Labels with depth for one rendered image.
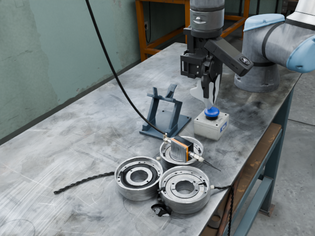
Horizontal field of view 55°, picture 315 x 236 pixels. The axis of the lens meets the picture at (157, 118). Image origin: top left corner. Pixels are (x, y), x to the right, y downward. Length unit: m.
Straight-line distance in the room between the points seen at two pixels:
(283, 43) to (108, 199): 0.62
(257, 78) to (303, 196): 0.97
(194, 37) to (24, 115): 1.83
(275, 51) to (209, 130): 0.31
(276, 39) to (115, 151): 0.55
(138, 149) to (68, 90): 1.84
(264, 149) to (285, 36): 0.46
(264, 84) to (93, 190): 0.65
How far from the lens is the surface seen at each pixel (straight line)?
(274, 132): 1.31
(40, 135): 0.93
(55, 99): 2.52
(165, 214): 0.63
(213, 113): 0.79
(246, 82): 1.04
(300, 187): 1.90
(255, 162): 1.14
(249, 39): 1.01
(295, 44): 0.90
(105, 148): 0.81
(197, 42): 0.73
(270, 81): 1.06
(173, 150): 0.70
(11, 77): 2.26
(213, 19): 0.69
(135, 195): 0.63
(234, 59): 0.69
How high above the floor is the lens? 1.29
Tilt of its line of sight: 33 degrees down
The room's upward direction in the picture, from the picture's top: 4 degrees counter-clockwise
